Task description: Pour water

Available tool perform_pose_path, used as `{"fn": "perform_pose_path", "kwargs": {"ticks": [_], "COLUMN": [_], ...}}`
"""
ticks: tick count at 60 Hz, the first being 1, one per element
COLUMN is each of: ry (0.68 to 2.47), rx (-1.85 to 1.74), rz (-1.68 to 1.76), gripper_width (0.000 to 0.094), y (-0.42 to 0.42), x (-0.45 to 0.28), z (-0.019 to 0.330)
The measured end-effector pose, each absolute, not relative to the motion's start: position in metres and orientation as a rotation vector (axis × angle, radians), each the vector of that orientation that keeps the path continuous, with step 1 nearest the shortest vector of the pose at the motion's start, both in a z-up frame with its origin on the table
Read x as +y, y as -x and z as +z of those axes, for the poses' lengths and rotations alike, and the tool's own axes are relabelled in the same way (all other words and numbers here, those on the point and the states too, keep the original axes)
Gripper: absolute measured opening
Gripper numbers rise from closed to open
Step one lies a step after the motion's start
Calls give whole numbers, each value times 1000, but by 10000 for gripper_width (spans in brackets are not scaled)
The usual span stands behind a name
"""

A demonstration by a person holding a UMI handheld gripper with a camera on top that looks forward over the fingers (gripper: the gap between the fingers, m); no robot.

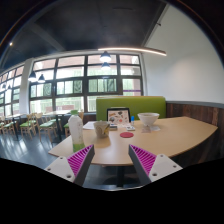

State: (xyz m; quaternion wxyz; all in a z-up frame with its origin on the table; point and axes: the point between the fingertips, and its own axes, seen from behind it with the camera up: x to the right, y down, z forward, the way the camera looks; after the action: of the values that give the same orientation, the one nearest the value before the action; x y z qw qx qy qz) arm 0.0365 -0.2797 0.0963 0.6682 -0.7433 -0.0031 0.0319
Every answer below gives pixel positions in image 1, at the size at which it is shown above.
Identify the wooden chair green seat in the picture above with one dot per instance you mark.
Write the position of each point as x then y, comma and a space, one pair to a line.
45, 127
28, 127

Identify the white paper sheet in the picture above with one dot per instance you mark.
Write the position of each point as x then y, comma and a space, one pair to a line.
89, 125

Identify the dark pendant lamp upper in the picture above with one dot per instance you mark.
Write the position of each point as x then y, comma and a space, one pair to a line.
105, 57

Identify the red round coaster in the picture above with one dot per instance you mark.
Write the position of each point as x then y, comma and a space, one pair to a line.
126, 134

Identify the dark pendant lamp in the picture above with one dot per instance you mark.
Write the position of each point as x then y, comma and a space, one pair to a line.
105, 57
105, 66

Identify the dark pendant lamp lower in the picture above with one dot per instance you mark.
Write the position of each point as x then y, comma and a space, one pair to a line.
105, 66

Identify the long linear ceiling light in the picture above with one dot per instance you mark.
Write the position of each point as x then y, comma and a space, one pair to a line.
143, 50

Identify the dark dining table background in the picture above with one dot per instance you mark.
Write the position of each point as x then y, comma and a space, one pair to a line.
57, 114

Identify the beige patterned ceramic cup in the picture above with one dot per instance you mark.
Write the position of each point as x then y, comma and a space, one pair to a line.
102, 129

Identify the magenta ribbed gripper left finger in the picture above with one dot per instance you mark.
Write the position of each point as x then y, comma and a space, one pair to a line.
73, 168

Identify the wooden chair green seat left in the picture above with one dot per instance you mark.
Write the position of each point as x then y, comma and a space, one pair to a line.
28, 127

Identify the pendant lamp left outer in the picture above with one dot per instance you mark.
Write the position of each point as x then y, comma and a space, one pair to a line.
32, 77

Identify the white green-capped plastic bottle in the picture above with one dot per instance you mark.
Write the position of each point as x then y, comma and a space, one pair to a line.
76, 131

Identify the black framed picture stand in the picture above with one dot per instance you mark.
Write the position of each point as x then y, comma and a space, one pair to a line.
118, 116

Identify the pendant lamp left inner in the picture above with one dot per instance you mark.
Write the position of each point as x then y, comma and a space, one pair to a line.
41, 79

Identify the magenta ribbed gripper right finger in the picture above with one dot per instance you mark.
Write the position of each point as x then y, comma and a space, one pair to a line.
151, 167

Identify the small blue-capped bottle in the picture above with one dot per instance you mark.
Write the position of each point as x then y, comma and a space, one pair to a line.
132, 120

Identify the curved wooden table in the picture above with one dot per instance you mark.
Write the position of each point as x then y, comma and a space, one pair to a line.
175, 136

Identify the white ceramic bowl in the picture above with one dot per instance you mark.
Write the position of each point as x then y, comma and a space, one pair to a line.
148, 118

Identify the wooden chair far left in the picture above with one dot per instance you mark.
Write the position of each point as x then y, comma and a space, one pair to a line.
6, 126

